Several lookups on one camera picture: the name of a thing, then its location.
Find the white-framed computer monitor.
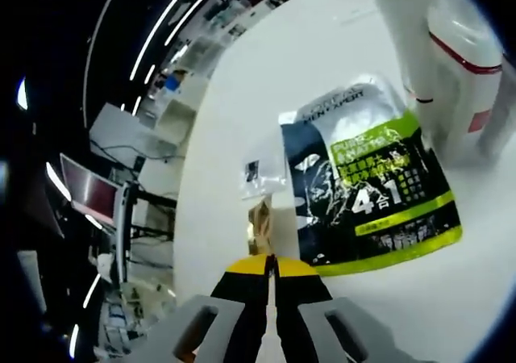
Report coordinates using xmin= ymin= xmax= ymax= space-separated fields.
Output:
xmin=59 ymin=152 xmax=123 ymax=227

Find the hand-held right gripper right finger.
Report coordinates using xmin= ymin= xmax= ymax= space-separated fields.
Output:
xmin=273 ymin=256 xmax=409 ymax=363

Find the green black skincare sachet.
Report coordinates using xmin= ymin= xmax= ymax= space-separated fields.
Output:
xmin=278 ymin=73 xmax=464 ymax=278

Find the small gold skincare packet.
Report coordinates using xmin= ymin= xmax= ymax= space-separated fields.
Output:
xmin=246 ymin=198 xmax=275 ymax=260

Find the white desk with black legs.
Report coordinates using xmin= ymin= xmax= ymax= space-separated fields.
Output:
xmin=114 ymin=177 xmax=179 ymax=273

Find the red-lined white skincare bottle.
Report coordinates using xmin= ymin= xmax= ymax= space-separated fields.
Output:
xmin=424 ymin=0 xmax=508 ymax=169

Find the blue bin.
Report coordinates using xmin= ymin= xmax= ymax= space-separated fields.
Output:
xmin=164 ymin=73 xmax=183 ymax=94

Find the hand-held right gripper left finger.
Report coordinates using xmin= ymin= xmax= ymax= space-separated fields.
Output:
xmin=132 ymin=253 xmax=272 ymax=363

